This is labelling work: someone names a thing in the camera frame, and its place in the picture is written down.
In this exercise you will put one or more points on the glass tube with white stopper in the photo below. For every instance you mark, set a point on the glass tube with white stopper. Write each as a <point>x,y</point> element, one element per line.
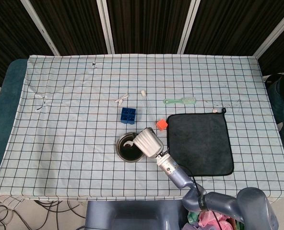
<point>146,105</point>

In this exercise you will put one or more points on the purple plastic bag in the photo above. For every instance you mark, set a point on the purple plastic bag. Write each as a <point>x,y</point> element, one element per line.
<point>190,226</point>

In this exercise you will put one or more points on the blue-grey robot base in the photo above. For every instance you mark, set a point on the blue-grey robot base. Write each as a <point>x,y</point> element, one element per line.
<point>132,215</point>

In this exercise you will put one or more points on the pink plastic bag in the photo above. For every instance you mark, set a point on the pink plastic bag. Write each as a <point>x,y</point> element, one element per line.
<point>211,220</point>

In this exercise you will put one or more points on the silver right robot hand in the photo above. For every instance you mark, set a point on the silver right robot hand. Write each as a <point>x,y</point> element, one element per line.
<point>148,143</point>

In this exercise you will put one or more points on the green plastic bag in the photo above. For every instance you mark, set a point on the green plastic bag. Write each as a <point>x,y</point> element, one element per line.
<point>193,215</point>

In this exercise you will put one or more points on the blue four-cell block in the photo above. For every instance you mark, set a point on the blue four-cell block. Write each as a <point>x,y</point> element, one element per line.
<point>128,116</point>

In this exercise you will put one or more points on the white checked tablecloth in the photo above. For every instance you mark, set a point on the white checked tablecloth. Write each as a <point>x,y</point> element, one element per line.
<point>60,143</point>

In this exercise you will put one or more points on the orange cube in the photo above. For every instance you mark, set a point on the orange cube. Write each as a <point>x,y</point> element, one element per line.
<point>161,124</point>

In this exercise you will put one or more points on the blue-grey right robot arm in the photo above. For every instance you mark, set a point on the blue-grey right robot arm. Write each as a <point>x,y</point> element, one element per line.
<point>178,177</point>

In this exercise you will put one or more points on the round metal cup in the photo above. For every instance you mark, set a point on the round metal cup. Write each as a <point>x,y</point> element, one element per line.
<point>128,154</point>

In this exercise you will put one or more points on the white partition post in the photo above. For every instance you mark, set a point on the white partition post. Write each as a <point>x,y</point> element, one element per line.
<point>188,26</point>
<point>274,31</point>
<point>40,27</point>
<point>106,26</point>

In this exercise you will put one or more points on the green plastic brush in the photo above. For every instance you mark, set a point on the green plastic brush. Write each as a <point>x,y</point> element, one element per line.
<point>188,100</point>

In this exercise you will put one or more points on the black cloth mat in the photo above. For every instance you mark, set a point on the black cloth mat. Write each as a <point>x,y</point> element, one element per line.
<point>199,139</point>

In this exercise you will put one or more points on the white plastic spoon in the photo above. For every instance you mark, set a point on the white plastic spoon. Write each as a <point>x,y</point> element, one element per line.
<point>127,144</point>

